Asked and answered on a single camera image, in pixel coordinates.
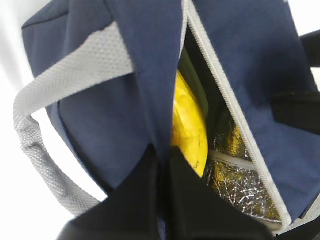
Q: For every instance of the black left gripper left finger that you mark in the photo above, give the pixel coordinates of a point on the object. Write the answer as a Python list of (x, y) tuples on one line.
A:
[(130, 212)]

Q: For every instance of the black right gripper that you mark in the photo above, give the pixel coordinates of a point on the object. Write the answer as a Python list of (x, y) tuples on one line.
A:
[(301, 110)]

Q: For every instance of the green lidded glass container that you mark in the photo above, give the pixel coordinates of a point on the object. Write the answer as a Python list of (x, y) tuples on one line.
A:
[(191, 77)]

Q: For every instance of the yellow banana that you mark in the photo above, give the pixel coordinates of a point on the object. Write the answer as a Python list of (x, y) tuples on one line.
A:
[(189, 132)]

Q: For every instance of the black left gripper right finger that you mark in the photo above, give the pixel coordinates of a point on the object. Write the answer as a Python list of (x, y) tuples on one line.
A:
[(198, 213)]

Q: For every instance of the navy blue lunch bag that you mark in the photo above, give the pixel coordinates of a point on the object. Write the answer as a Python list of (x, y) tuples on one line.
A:
[(104, 87)]

